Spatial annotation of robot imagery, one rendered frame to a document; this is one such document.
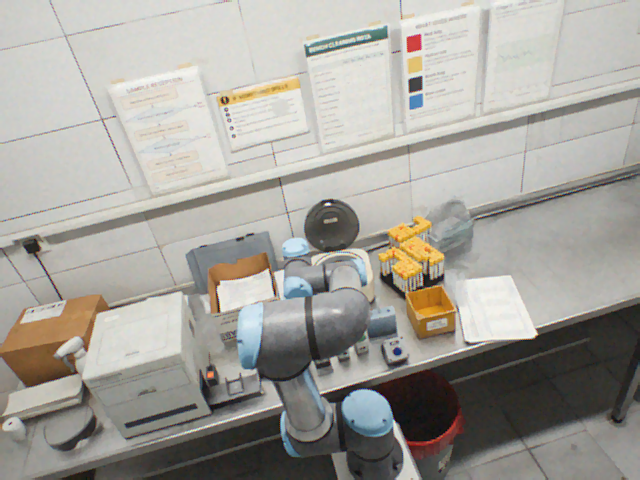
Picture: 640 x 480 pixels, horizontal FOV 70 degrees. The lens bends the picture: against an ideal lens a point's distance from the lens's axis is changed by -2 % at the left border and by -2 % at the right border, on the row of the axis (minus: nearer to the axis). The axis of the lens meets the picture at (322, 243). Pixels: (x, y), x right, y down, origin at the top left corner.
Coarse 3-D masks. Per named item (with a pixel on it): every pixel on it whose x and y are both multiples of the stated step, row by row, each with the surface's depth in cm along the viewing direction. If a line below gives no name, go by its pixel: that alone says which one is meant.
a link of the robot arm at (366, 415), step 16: (352, 400) 112; (368, 400) 112; (384, 400) 112; (336, 416) 110; (352, 416) 108; (368, 416) 108; (384, 416) 108; (352, 432) 108; (368, 432) 106; (384, 432) 108; (352, 448) 110; (368, 448) 110; (384, 448) 112
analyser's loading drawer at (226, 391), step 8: (240, 376) 147; (248, 376) 150; (256, 376) 150; (224, 384) 149; (232, 384) 149; (240, 384) 145; (248, 384) 148; (256, 384) 147; (208, 392) 148; (216, 392) 147; (224, 392) 147; (232, 392) 146; (240, 392) 145; (248, 392) 145; (208, 400) 145; (216, 400) 145; (224, 400) 145
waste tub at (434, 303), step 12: (432, 288) 162; (408, 300) 159; (420, 300) 164; (432, 300) 165; (444, 300) 162; (408, 312) 164; (420, 312) 166; (432, 312) 165; (444, 312) 152; (420, 324) 153; (432, 324) 154; (444, 324) 155; (420, 336) 156; (432, 336) 157
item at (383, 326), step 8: (376, 312) 156; (384, 312) 156; (392, 312) 155; (376, 320) 155; (384, 320) 156; (392, 320) 156; (368, 328) 157; (376, 328) 157; (384, 328) 158; (392, 328) 158; (368, 336) 160; (376, 336) 160; (384, 336) 159; (392, 336) 159
